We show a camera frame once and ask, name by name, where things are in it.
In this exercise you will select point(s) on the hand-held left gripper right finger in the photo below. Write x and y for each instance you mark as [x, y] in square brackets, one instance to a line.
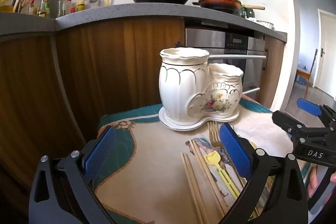
[233, 153]

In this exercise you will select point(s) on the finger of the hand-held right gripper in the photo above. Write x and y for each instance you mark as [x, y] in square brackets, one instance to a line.
[286, 121]
[308, 106]

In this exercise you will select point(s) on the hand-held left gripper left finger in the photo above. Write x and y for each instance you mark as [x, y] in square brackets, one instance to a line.
[101, 153]

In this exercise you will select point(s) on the yellow plastic utensil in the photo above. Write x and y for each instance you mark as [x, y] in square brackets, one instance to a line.
[212, 158]

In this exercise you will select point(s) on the gold metal fork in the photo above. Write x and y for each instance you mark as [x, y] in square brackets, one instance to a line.
[214, 138]

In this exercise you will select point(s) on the wooden chopstick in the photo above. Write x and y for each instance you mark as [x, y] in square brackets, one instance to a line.
[204, 174]
[208, 172]
[190, 187]
[195, 187]

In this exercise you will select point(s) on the white floral ceramic utensil holder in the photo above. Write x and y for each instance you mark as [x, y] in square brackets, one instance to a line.
[178, 87]

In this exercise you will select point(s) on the person's right hand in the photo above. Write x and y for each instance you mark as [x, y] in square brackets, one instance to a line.
[313, 182]

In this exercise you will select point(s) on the wooden chair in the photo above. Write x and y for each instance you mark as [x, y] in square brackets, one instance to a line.
[309, 74]

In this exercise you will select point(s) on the narrow wooden cabinet door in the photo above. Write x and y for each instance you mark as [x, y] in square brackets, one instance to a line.
[273, 69]

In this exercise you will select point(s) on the white door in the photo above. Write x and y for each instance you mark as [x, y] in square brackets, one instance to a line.
[326, 56]

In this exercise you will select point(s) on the white ceramic holder tray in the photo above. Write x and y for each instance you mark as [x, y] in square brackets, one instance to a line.
[183, 126]

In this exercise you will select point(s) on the printed teal and cream cloth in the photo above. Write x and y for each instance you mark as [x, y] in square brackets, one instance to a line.
[157, 161]

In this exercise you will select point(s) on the wooden base cabinet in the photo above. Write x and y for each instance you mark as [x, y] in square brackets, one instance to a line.
[92, 69]

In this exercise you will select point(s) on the white fluted dish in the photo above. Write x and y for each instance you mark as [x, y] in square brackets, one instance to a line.
[265, 24]

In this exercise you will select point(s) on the stainless steel oven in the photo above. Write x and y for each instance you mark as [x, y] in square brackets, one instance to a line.
[223, 40]

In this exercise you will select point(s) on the dark green appliance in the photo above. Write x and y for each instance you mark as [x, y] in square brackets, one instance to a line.
[250, 12]

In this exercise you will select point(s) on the small green glass bottle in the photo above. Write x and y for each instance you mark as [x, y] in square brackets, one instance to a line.
[243, 13]

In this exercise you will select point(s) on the orange frying pan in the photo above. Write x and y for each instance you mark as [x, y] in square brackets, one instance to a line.
[220, 1]

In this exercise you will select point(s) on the grey kitchen countertop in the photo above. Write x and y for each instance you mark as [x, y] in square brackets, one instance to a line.
[105, 10]

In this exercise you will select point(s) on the yellow lid jar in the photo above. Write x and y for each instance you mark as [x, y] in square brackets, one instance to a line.
[80, 6]

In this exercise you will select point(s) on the white condiment bottle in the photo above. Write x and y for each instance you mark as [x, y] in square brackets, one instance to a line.
[68, 7]

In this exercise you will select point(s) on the yellow cap clear bottle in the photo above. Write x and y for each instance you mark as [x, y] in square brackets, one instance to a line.
[62, 6]

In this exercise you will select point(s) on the red cap sauce bottle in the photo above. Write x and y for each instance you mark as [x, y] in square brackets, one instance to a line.
[31, 7]

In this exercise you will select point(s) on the yellow cooking oil bottle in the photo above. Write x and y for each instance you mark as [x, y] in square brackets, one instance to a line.
[5, 2]

